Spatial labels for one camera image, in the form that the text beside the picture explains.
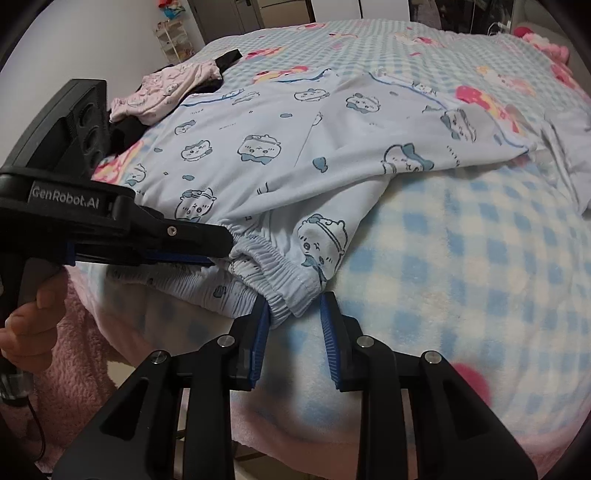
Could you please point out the light blue cartoon pajama pants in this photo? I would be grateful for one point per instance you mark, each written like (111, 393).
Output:
(291, 168)

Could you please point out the white wardrobe panels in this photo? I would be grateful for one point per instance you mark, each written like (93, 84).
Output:
(333, 10)

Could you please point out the person's left hand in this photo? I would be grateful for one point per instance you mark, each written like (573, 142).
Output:
(30, 332)

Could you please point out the pink plush toy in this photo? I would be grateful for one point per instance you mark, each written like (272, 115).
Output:
(557, 53)

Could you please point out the pink cartoon pajama garment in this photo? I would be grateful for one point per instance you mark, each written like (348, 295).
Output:
(161, 92)

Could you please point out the red round plush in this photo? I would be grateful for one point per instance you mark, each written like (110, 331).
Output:
(521, 31)

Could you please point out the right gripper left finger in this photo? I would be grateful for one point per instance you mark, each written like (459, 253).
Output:
(173, 410)

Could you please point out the grey padded headboard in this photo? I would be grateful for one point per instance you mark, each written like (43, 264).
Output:
(536, 16)

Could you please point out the black glass wardrobe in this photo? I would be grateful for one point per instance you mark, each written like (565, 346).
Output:
(478, 17)

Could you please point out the black garment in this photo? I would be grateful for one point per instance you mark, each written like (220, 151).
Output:
(125, 133)

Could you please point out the white storage shelf rack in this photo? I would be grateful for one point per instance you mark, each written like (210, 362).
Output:
(174, 41)

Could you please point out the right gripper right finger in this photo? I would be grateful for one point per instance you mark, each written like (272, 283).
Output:
(417, 404)

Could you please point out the dark grey door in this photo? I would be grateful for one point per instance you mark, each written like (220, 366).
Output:
(220, 18)

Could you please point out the folded light blue garment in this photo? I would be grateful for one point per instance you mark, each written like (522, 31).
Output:
(567, 134)

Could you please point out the brown cabinet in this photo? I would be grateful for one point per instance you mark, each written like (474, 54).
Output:
(283, 13)

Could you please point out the blue checkered cartoon blanket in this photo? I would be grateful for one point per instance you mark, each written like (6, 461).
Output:
(487, 264)

